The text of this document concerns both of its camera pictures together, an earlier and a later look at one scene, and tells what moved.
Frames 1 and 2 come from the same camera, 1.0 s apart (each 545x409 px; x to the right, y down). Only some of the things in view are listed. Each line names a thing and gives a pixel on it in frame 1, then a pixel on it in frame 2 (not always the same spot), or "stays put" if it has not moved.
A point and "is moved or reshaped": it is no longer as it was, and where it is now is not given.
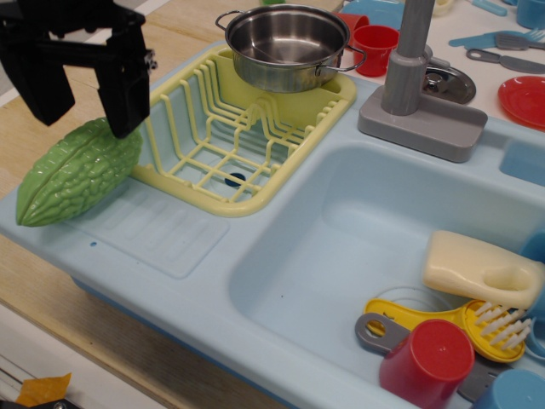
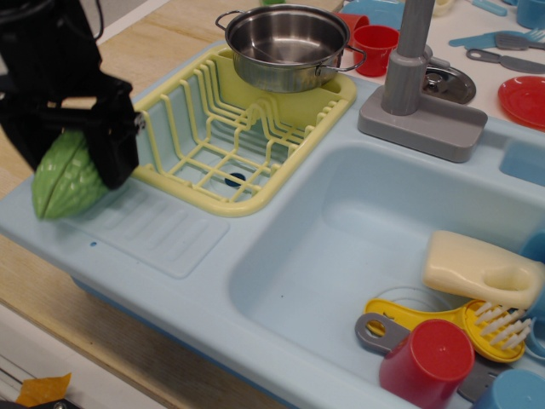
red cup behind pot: [353, 21] stays put
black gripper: [69, 32] to [49, 62]
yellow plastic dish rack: [220, 146] stays put
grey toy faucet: [400, 115] stays put
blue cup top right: [530, 14] stays put
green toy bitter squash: [81, 170] is moved or reshaped
